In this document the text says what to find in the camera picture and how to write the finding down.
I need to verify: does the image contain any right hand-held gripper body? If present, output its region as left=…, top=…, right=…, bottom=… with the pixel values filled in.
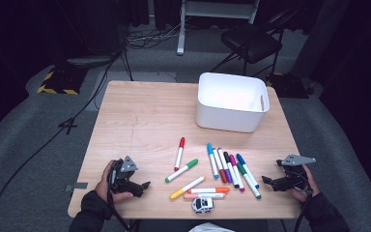
left=279, top=154, right=317, bottom=191

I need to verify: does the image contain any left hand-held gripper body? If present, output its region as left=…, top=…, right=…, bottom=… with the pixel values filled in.
left=108, top=156, right=143, bottom=195

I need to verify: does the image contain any dark blue marker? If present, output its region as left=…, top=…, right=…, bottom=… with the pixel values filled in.
left=236, top=153, right=261, bottom=189

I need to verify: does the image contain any light green marker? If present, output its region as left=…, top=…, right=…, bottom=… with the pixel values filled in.
left=164, top=158, right=200, bottom=184

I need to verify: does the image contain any magenta marker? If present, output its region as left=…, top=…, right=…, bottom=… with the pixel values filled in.
left=228, top=154, right=246, bottom=193

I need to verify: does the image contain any black marker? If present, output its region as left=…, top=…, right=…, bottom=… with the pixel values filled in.
left=222, top=151, right=240, bottom=189

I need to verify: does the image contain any purple marker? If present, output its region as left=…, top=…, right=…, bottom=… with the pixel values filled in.
left=216, top=147, right=234, bottom=185

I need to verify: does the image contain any orange marker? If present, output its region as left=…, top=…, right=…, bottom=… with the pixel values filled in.
left=186, top=187, right=231, bottom=194

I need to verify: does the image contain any light blue marker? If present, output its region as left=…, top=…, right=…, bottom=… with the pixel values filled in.
left=206, top=142, right=220, bottom=180

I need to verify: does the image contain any white plastic bin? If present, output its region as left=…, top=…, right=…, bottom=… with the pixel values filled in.
left=195, top=72, right=271, bottom=133

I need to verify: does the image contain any person's right hand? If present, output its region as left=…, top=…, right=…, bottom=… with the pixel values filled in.
left=291, top=163, right=322, bottom=203

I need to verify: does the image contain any person's left hand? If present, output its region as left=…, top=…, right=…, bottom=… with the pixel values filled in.
left=95, top=159, right=134, bottom=205

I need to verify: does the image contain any yellow marker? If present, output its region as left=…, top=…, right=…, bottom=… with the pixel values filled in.
left=169, top=175, right=207, bottom=201

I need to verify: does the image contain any red marker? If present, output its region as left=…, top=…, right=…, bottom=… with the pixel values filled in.
left=173, top=136, right=186, bottom=172

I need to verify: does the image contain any grey tape strip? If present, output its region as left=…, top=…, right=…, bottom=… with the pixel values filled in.
left=65, top=182, right=89, bottom=192

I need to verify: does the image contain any pink marker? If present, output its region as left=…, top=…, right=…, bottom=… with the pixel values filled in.
left=183, top=192, right=226, bottom=200

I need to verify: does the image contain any white toy car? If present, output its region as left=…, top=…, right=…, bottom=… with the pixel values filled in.
left=191, top=196, right=215, bottom=215

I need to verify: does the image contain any black stand base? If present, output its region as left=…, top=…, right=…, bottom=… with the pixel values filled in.
left=265, top=72, right=310, bottom=100

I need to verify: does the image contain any white cloth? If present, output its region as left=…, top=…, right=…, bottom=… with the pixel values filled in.
left=187, top=221, right=236, bottom=232

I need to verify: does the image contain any yellow black striped base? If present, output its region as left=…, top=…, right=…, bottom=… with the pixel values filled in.
left=37, top=66, right=88, bottom=96

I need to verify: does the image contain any grey flat stand base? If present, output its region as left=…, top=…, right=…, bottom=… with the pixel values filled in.
left=66, top=55, right=114, bottom=68

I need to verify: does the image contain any black folding chair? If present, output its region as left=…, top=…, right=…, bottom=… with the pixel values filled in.
left=208, top=6, right=303, bottom=85

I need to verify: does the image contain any white metal stand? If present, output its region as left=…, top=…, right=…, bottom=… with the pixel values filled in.
left=176, top=0, right=261, bottom=56

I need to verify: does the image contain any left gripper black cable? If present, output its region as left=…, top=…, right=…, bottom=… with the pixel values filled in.
left=106, top=170, right=131, bottom=232

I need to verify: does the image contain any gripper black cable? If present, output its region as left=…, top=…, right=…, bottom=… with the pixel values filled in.
left=106, top=170, right=131, bottom=232
left=294, top=189, right=314, bottom=232

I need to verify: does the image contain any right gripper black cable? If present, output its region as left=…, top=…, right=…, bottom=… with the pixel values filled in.
left=294, top=189, right=314, bottom=232

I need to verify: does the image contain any thick black floor cable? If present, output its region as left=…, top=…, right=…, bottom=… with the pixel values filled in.
left=0, top=47, right=125, bottom=232

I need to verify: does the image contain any black cable bundle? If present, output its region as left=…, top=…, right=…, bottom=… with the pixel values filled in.
left=122, top=15, right=191, bottom=81

